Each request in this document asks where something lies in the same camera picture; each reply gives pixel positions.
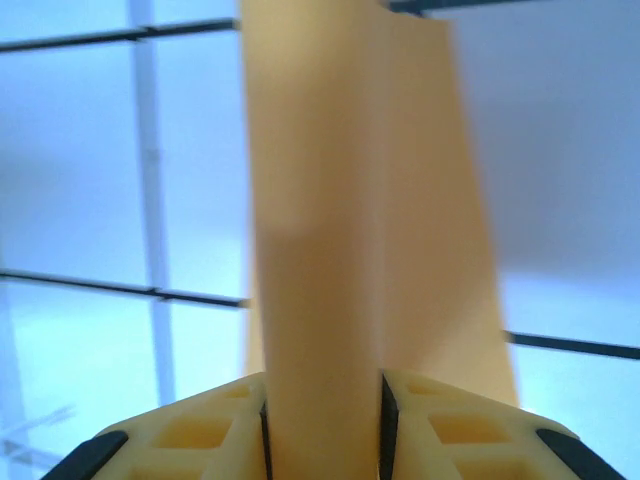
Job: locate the right gripper cream right finger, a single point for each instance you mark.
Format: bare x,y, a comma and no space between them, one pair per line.
475,435

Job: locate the right gripper cream left finger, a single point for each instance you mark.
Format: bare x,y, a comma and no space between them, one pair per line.
200,430

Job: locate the orange paper sheet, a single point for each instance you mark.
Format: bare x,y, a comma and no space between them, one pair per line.
350,200

